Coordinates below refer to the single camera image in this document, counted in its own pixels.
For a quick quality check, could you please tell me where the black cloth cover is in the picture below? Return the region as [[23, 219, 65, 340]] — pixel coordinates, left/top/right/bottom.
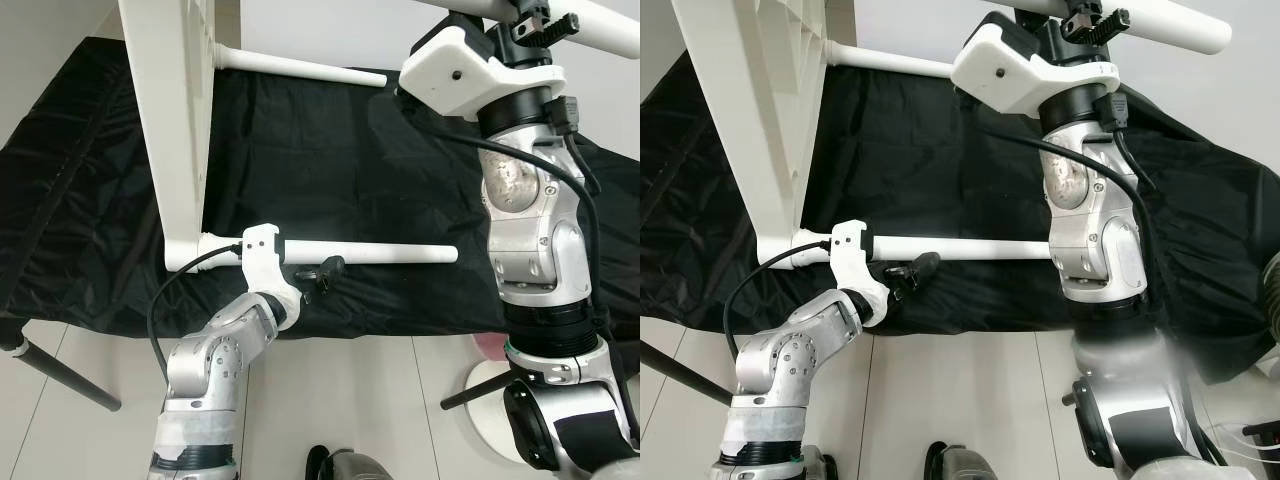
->
[[0, 38, 640, 341], [640, 50, 1280, 386]]

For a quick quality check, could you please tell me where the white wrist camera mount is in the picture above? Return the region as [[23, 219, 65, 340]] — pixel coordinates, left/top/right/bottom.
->
[[240, 225, 301, 311], [398, 25, 566, 121], [830, 220, 893, 326], [950, 22, 1121, 119]]

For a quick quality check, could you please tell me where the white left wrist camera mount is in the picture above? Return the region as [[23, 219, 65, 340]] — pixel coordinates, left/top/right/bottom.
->
[[240, 225, 301, 311], [830, 220, 893, 326]]

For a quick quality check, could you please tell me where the white plastic table top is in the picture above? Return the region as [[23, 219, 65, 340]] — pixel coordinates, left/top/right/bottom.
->
[[118, 0, 246, 273], [670, 0, 829, 266]]

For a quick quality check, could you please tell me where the white round stand base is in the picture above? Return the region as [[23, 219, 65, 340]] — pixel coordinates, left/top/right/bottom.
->
[[462, 360, 531, 466]]

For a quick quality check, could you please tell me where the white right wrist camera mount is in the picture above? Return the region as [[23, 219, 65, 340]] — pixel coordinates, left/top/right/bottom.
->
[[398, 25, 566, 121], [950, 22, 1121, 119]]

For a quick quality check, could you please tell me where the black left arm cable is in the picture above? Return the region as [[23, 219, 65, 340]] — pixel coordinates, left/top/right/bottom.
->
[[722, 238, 836, 386], [147, 240, 246, 386]]

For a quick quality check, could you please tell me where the dark robot right foot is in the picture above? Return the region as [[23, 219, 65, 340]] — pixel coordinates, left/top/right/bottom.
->
[[925, 442, 1011, 480], [305, 445, 401, 480]]

